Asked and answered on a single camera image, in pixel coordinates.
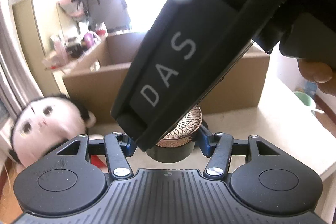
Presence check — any grey curtain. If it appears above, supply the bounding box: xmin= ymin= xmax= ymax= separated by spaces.
xmin=0 ymin=3 xmax=44 ymax=125

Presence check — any black jar copper mesh lid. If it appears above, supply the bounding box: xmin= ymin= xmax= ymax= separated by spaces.
xmin=146 ymin=105 xmax=203 ymax=164

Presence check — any plush doll black hair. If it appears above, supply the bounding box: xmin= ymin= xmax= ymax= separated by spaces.
xmin=9 ymin=94 xmax=96 ymax=173

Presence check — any yellow-green wardrobe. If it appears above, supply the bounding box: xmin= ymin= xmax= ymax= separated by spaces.
xmin=7 ymin=0 xmax=69 ymax=57

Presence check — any green plastic bucket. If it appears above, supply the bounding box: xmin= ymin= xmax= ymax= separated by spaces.
xmin=293 ymin=91 xmax=325 ymax=115

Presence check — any brown cardboard box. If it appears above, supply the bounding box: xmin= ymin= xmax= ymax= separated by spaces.
xmin=62 ymin=32 xmax=271 ymax=125

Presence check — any cluttered folding table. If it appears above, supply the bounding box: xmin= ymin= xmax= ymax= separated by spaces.
xmin=42 ymin=22 xmax=108 ymax=72

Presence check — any person's right hand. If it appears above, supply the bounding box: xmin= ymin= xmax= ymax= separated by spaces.
xmin=297 ymin=59 xmax=336 ymax=96

